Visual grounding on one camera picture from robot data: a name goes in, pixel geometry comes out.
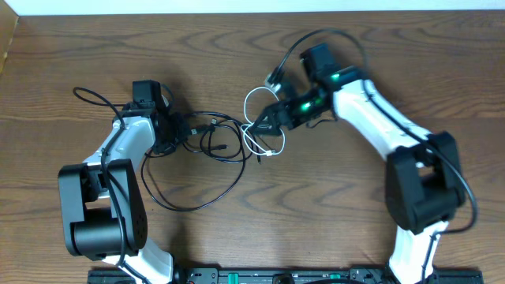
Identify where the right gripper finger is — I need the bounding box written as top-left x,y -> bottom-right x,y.
252,123 -> 282,136
253,103 -> 281,127

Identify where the white usb cable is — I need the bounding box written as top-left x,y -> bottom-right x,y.
239,86 -> 286,157

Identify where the black usb cable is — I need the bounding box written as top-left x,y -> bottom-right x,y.
140,111 -> 248,213
181,118 -> 262,165

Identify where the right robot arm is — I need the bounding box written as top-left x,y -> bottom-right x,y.
245,43 -> 467,283

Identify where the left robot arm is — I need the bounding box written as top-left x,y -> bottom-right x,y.
58,80 -> 188,283

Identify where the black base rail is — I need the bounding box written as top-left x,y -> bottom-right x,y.
86,267 -> 484,284

